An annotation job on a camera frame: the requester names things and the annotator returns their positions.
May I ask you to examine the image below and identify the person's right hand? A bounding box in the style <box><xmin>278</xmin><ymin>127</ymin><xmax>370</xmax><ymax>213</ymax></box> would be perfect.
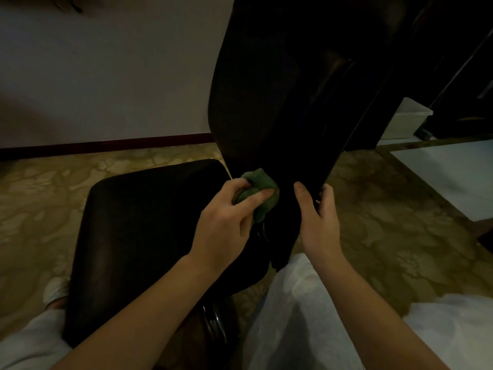
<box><xmin>294</xmin><ymin>181</ymin><xmax>342</xmax><ymax>266</ymax></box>

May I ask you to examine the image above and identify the person's left hand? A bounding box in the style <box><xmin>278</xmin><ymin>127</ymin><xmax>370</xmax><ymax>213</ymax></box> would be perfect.
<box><xmin>188</xmin><ymin>177</ymin><xmax>280</xmax><ymax>274</ymax></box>

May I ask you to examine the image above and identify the green cleaning cloth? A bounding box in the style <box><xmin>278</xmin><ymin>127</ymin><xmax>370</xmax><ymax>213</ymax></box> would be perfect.
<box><xmin>232</xmin><ymin>168</ymin><xmax>280</xmax><ymax>224</ymax></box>

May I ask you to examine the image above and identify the black leather chair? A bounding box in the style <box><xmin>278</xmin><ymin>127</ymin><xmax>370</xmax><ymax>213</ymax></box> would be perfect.
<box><xmin>63</xmin><ymin>0</ymin><xmax>436</xmax><ymax>370</ymax></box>

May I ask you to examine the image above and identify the person's right forearm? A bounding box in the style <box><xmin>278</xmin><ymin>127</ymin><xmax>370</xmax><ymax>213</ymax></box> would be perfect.
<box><xmin>308</xmin><ymin>250</ymin><xmax>451</xmax><ymax>370</ymax></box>

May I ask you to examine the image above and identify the person's left forearm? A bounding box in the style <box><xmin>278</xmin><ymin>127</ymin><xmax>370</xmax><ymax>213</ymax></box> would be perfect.
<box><xmin>50</xmin><ymin>254</ymin><xmax>224</xmax><ymax>370</ymax></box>

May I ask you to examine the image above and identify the white plastic bin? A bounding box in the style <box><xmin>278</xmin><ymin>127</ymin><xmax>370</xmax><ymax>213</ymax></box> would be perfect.
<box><xmin>379</xmin><ymin>97</ymin><xmax>434</xmax><ymax>141</ymax></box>

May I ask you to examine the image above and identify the dark red baseboard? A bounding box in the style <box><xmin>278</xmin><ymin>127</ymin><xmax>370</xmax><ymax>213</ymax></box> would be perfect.
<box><xmin>0</xmin><ymin>133</ymin><xmax>216</xmax><ymax>161</ymax></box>

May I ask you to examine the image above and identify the dark framed panel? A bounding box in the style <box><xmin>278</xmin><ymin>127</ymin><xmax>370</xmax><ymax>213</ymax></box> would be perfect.
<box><xmin>477</xmin><ymin>227</ymin><xmax>493</xmax><ymax>255</ymax></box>

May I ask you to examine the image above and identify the white sneaker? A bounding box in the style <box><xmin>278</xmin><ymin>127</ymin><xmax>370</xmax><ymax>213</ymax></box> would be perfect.
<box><xmin>42</xmin><ymin>276</ymin><xmax>71</xmax><ymax>309</ymax></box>

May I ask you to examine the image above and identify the dark wooden wardrobe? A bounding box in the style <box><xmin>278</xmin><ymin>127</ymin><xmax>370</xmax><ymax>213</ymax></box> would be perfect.
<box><xmin>404</xmin><ymin>0</ymin><xmax>493</xmax><ymax>139</ymax></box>

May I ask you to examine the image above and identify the long metal mop handle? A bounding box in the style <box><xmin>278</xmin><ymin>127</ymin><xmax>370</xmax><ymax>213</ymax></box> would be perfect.
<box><xmin>427</xmin><ymin>28</ymin><xmax>493</xmax><ymax>108</ymax></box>

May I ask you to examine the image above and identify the black dangling television cable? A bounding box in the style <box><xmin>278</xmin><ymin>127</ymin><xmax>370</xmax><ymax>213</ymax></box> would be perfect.
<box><xmin>53</xmin><ymin>0</ymin><xmax>84</xmax><ymax>14</ymax></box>

